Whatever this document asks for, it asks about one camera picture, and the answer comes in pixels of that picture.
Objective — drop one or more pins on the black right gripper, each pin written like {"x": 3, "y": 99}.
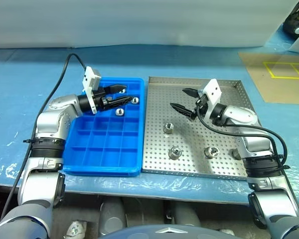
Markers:
{"x": 201, "y": 103}

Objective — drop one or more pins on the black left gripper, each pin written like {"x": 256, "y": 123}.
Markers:
{"x": 101, "y": 99}

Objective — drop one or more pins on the metal nut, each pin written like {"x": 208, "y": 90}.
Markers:
{"x": 168, "y": 127}
{"x": 175, "y": 152}
{"x": 211, "y": 152}

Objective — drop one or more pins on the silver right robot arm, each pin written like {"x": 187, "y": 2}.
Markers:
{"x": 241, "y": 115}

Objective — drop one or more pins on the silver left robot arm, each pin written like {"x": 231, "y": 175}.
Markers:
{"x": 49, "y": 124}

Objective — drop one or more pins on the blue compartment tray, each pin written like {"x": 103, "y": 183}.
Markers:
{"x": 102, "y": 154}

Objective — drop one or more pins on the perforated metal tray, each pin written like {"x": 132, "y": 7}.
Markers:
{"x": 189, "y": 139}

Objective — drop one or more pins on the white foam backdrop sheet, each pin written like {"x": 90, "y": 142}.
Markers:
{"x": 139, "y": 22}

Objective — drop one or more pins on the brown cardboard sheet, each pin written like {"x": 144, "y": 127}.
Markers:
{"x": 264, "y": 84}

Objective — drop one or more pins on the yellow tape marking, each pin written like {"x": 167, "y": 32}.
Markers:
{"x": 268, "y": 69}

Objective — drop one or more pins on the grey rounded housing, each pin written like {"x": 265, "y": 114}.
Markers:
{"x": 187, "y": 215}
{"x": 112, "y": 216}

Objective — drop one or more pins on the black device with yellow part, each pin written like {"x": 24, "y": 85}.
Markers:
{"x": 292, "y": 21}

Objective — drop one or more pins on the grey robot torso cover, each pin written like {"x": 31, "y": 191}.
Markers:
{"x": 159, "y": 232}

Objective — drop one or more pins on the white crumpled bag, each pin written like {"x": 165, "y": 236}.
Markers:
{"x": 226, "y": 232}
{"x": 76, "y": 229}

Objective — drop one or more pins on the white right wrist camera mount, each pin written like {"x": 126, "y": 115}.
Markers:
{"x": 212, "y": 90}

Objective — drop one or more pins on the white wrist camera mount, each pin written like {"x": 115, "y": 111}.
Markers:
{"x": 212, "y": 90}
{"x": 89, "y": 79}

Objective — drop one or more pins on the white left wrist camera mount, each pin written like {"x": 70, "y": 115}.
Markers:
{"x": 89, "y": 79}

